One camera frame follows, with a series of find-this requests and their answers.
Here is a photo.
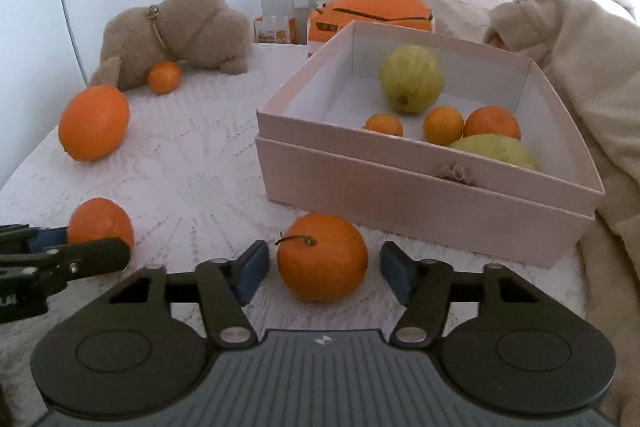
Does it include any small tangerine in box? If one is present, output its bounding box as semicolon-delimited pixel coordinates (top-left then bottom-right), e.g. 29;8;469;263
362;114;404;136

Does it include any middle tangerine in box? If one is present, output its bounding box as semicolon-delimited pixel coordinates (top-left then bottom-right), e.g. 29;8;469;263
423;106;464;146

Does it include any pink cardboard box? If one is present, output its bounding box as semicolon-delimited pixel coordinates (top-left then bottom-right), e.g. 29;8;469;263
256;22;604;267

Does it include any orange paper bag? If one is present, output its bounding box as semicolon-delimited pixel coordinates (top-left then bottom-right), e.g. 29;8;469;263
254;15;296;44

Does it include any beige blanket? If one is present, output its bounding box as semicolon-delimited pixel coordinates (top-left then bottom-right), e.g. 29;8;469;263
484;0;640;426

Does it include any green pear in box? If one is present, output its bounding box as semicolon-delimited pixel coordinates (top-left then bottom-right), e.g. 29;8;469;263
378;44;445;114

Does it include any orange gift box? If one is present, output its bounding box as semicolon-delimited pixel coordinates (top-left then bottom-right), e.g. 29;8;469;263
307;0;434;55

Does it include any small tangerine by plush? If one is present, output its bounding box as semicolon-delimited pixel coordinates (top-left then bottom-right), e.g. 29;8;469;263
148;61;182;95

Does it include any large orange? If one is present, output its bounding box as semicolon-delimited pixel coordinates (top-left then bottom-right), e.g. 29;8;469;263
58;86;130;162

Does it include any tangerine with stem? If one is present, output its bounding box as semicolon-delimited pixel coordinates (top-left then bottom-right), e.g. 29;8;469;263
276;212;369;303

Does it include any white pillow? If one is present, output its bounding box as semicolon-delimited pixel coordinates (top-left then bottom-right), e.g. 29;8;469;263
420;0;509;41

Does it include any brown plush toy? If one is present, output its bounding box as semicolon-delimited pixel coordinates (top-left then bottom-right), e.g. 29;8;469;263
89;0;252;91

